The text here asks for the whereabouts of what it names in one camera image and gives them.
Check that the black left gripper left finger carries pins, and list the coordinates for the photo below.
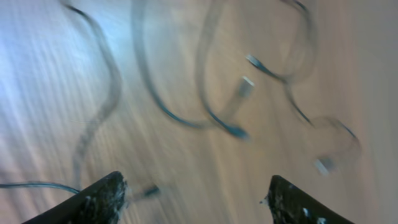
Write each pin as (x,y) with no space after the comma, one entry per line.
(101,202)

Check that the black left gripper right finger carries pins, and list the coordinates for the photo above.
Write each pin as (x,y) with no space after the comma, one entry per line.
(289,204)

